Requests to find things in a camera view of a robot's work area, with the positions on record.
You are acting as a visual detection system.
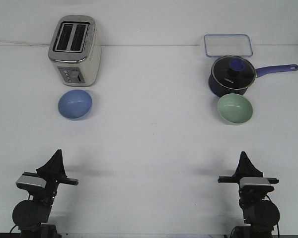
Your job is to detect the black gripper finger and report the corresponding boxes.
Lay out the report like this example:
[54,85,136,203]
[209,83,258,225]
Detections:
[245,155,263,178]
[36,149,62,174]
[56,151,67,178]
[233,151,247,177]

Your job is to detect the green bowl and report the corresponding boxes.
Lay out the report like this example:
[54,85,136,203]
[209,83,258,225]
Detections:
[217,93,254,125]

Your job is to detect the blue bowl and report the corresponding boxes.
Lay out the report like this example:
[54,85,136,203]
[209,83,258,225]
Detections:
[58,89,93,120]

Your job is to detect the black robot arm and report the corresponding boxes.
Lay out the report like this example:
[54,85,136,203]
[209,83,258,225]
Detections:
[12,149,78,238]
[218,151,280,238]

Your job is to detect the dark blue saucepan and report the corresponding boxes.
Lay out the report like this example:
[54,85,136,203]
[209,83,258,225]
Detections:
[209,64,298,97]

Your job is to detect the glass pot lid blue knob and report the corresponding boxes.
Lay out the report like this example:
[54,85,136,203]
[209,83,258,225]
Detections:
[211,56,256,89]

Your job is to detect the silver two-slot toaster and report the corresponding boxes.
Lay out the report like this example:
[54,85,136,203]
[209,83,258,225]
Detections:
[48,15,102,87]

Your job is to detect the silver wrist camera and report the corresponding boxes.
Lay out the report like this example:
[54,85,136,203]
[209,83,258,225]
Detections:
[15,175,47,190]
[239,177,274,192]

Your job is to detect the white toaster power cord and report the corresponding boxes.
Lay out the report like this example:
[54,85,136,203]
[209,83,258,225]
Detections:
[0,37,51,47]

